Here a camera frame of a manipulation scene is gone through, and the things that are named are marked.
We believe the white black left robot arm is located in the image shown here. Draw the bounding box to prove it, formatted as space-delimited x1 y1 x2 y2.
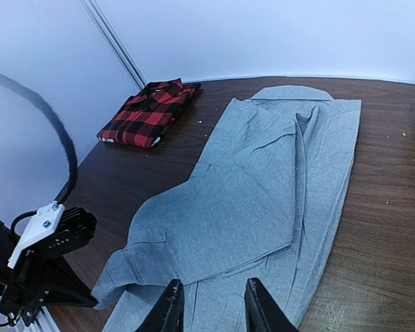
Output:
0 207 98 328

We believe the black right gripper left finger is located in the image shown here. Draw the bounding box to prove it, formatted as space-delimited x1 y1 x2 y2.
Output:
136 279 185 332

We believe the red black plaid shirt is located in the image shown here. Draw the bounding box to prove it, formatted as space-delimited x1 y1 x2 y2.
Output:
96 79 201 149

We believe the left aluminium corner post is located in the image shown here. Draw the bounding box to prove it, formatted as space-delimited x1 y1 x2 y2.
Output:
80 0 147 89

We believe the aluminium front rail frame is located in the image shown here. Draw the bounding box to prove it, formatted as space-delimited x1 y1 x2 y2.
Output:
0 308 60 332

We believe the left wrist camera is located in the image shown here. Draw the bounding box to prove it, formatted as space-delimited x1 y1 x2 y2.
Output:
8 201 97 269

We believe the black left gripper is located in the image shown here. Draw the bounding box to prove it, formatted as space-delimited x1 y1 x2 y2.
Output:
0 250 98 327

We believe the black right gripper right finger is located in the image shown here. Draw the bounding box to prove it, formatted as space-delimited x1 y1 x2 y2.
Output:
245 277 297 332

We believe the grey long sleeve shirt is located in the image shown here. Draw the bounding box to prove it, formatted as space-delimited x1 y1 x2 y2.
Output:
92 86 362 331

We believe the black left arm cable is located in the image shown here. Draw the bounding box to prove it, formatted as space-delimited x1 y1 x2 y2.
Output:
0 68 80 236

